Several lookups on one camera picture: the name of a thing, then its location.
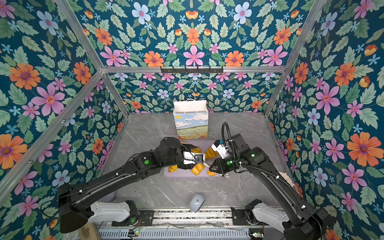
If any twisted bread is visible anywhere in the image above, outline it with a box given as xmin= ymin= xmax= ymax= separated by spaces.
xmin=191 ymin=164 xmax=205 ymax=176

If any landscape print paper bag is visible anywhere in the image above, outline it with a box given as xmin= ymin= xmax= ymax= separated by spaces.
xmin=173 ymin=89 xmax=209 ymax=140

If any sugared oval bread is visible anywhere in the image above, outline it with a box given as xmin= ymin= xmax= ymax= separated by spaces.
xmin=191 ymin=148 xmax=202 ymax=154
xmin=207 ymin=171 xmax=217 ymax=177

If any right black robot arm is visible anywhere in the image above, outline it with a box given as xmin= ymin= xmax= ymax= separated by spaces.
xmin=210 ymin=134 xmax=330 ymax=240

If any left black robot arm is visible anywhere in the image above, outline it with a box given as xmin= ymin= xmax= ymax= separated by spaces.
xmin=58 ymin=137 xmax=205 ymax=234

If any lilac plastic tray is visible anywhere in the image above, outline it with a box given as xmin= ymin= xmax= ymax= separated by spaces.
xmin=163 ymin=139 xmax=221 ymax=179

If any croissant lower left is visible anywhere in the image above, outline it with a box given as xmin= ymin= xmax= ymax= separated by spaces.
xmin=168 ymin=165 xmax=179 ymax=173

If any croissant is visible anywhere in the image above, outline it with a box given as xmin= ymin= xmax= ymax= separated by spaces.
xmin=205 ymin=147 xmax=219 ymax=160
xmin=168 ymin=165 xmax=179 ymax=173

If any croissant upper right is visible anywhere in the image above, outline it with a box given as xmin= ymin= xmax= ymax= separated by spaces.
xmin=205 ymin=147 xmax=219 ymax=160

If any grey computer mouse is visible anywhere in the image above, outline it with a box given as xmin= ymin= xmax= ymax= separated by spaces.
xmin=189 ymin=194 xmax=206 ymax=213

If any round cream clock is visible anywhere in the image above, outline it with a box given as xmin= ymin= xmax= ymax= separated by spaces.
xmin=279 ymin=171 xmax=295 ymax=188

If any wooden brush block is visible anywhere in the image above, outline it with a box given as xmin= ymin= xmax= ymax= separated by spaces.
xmin=79 ymin=223 xmax=101 ymax=240

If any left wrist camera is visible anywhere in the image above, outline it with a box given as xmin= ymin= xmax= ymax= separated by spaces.
xmin=183 ymin=152 xmax=206 ymax=165

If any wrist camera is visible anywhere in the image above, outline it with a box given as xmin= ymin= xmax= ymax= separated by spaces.
xmin=183 ymin=152 xmax=206 ymax=165
xmin=211 ymin=140 xmax=230 ymax=159

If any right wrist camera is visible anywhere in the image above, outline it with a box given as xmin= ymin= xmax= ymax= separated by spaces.
xmin=211 ymin=140 xmax=230 ymax=159

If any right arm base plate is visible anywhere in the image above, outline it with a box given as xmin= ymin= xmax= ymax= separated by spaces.
xmin=231 ymin=207 xmax=258 ymax=226

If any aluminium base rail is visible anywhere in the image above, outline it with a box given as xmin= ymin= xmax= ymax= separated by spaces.
xmin=139 ymin=207 xmax=244 ymax=228

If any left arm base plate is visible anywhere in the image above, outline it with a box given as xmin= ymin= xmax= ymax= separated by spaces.
xmin=112 ymin=210 xmax=155 ymax=227

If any black hook rail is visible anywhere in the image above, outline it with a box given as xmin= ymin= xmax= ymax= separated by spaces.
xmin=160 ymin=67 xmax=224 ymax=75

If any aluminium frame post right rear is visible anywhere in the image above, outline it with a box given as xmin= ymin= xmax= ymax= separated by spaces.
xmin=264 ymin=0 xmax=327 ymax=119

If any aluminium frame post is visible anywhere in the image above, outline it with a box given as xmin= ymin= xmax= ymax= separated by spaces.
xmin=264 ymin=0 xmax=327 ymax=119
xmin=56 ymin=1 xmax=129 ymax=118

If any aluminium frame post left rear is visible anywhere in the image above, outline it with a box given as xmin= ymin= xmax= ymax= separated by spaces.
xmin=56 ymin=1 xmax=129 ymax=118

